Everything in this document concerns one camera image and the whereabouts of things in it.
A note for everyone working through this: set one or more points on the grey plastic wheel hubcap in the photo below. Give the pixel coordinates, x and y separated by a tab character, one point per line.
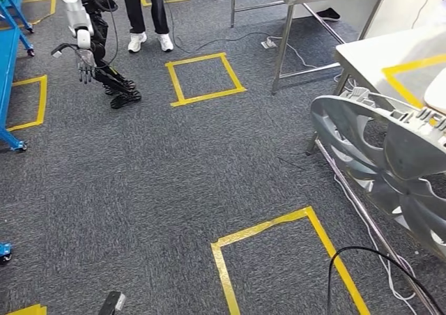
407	160

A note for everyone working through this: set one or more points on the stainless steel workbench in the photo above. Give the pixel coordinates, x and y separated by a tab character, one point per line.
366	59

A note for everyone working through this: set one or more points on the white power strip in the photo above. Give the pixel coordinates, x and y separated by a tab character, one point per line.
269	42

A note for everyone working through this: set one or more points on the person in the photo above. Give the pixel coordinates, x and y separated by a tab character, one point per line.
143	8

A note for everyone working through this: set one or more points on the black and white humanoid robot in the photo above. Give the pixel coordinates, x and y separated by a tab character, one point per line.
97	36

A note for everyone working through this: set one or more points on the yellow tape double frame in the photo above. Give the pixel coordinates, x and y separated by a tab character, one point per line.
401	84

